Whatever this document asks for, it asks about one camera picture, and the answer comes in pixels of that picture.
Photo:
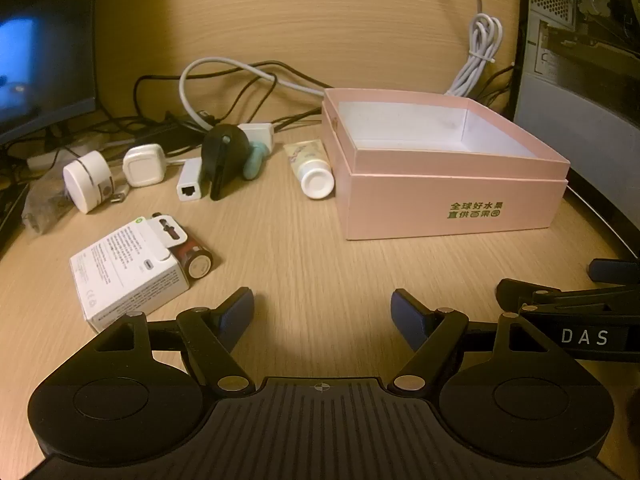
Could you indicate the white ethernet adapter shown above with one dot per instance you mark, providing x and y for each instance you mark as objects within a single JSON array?
[{"x": 190, "y": 182}]

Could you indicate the clear plastic bag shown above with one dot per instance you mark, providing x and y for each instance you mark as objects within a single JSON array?
[{"x": 42, "y": 207}]

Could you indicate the white round jar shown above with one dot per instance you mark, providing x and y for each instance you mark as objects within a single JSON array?
[{"x": 85, "y": 180}]

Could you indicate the battery pack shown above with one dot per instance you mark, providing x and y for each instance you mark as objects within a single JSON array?
[{"x": 197, "y": 260}]

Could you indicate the white square plug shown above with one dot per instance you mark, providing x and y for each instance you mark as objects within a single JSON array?
[{"x": 142, "y": 165}]

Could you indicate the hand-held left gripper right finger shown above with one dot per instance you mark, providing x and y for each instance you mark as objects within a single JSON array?
[{"x": 404, "y": 312}]

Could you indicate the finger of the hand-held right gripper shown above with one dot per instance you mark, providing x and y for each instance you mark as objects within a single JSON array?
[
  {"x": 522, "y": 291},
  {"x": 615, "y": 271}
]

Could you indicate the computer tower case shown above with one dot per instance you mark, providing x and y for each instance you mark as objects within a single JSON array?
[{"x": 575, "y": 60}]

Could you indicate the black adapter hub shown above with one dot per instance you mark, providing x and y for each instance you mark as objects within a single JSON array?
[{"x": 165, "y": 135}]

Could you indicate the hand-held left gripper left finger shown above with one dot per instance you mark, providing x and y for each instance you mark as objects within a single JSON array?
[{"x": 239, "y": 310}]

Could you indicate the white power strip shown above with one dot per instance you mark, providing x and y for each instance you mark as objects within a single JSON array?
[{"x": 50, "y": 159}]

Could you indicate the white charger block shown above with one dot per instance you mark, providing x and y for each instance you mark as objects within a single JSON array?
[{"x": 260, "y": 132}]

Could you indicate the silver usb plug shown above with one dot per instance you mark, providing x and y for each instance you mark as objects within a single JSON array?
[{"x": 119, "y": 194}]

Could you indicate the white cream tube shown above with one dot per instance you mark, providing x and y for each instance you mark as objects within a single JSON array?
[{"x": 310, "y": 165}]

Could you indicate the teal plastic clip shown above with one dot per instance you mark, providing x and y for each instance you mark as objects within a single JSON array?
[{"x": 255, "y": 161}]

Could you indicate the white product box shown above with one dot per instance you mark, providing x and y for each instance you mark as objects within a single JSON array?
[{"x": 125, "y": 270}]

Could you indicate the pink cardboard box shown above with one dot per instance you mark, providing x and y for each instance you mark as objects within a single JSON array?
[{"x": 425, "y": 200}]

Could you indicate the black computer monitor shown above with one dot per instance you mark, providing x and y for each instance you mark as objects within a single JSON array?
[{"x": 45, "y": 35}]

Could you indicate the black plastic holder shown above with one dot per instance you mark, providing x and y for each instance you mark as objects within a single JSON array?
[{"x": 220, "y": 160}]

